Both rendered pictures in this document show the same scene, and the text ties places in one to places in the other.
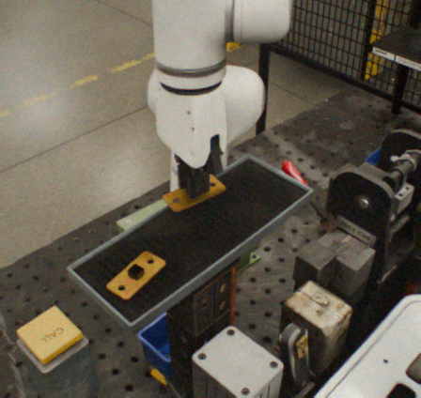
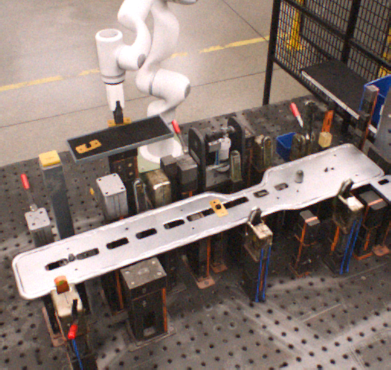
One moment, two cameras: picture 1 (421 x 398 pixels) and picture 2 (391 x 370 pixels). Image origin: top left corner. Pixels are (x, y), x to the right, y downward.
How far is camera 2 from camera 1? 121 cm
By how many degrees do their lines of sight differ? 15
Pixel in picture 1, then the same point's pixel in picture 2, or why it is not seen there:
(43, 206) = not seen: hidden behind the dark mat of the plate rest
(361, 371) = (169, 210)
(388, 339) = (189, 204)
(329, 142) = (273, 125)
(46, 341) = (46, 159)
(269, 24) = (129, 65)
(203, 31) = (110, 64)
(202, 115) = (111, 92)
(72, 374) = (54, 175)
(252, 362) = (114, 185)
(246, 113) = (175, 96)
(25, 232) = not seen: hidden behind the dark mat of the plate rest
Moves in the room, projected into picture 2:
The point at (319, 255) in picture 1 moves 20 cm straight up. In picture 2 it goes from (168, 160) to (166, 114)
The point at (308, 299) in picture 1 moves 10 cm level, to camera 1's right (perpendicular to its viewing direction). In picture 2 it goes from (155, 175) to (181, 181)
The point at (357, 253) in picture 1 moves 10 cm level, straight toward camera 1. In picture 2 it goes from (188, 165) to (169, 178)
